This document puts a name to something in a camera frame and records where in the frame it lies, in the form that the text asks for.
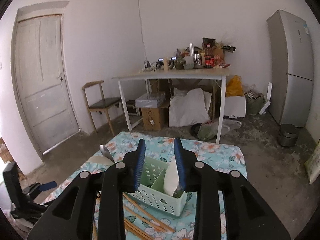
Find mint green utensil holder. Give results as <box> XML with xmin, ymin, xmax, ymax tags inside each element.
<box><xmin>128</xmin><ymin>156</ymin><xmax>187</xmax><ymax>217</ymax></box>

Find metal spoon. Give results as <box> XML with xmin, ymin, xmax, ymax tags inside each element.
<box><xmin>99</xmin><ymin>145</ymin><xmax>114</xmax><ymax>163</ymax></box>

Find yellow plastic bag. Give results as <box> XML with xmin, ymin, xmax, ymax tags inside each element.
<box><xmin>226</xmin><ymin>75</ymin><xmax>244</xmax><ymax>97</ymax></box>

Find cardboard box under table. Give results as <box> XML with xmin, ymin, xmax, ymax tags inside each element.
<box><xmin>141</xmin><ymin>101</ymin><xmax>170</xmax><ymax>131</ymax></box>

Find cream plastic soup ladle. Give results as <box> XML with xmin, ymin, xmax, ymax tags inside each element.
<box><xmin>88</xmin><ymin>155</ymin><xmax>114</xmax><ymax>166</ymax></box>

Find floral blue tablecloth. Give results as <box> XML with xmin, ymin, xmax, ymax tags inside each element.
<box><xmin>45</xmin><ymin>132</ymin><xmax>247</xmax><ymax>239</ymax></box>

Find red cola bottles pack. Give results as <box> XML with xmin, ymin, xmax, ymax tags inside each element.
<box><xmin>204</xmin><ymin>44</ymin><xmax>215</xmax><ymax>68</ymax></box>

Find wooden chair dark seat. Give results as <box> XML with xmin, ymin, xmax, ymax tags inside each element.
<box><xmin>81</xmin><ymin>80</ymin><xmax>124</xmax><ymax>137</ymax></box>

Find silver refrigerator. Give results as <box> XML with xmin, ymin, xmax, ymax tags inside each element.
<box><xmin>267</xmin><ymin>10</ymin><xmax>314</xmax><ymax>127</ymax></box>

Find green bag on floor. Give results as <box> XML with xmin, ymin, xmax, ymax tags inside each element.
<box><xmin>245</xmin><ymin>93</ymin><xmax>265</xmax><ymax>115</ymax></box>

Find white wooden side table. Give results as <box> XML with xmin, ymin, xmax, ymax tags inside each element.
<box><xmin>113</xmin><ymin>68</ymin><xmax>230</xmax><ymax>144</ymax></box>

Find white rice paddle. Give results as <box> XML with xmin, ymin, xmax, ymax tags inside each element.
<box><xmin>163</xmin><ymin>161</ymin><xmax>179</xmax><ymax>197</ymax></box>

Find white sack under table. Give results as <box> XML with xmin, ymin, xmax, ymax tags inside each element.
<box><xmin>168</xmin><ymin>88</ymin><xmax>212</xmax><ymax>127</ymax></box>

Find rice bag white green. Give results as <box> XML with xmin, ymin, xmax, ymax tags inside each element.
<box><xmin>304</xmin><ymin>142</ymin><xmax>320</xmax><ymax>184</ymax></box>

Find wooden chopstick lone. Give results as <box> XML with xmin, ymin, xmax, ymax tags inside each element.
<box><xmin>122</xmin><ymin>192</ymin><xmax>176</xmax><ymax>234</ymax></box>

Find white box under table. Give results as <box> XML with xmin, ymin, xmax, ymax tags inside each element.
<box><xmin>224</xmin><ymin>96</ymin><xmax>246</xmax><ymax>119</ymax></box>

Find white panel door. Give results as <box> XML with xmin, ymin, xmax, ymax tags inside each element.
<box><xmin>14</xmin><ymin>15</ymin><xmax>79</xmax><ymax>153</ymax></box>

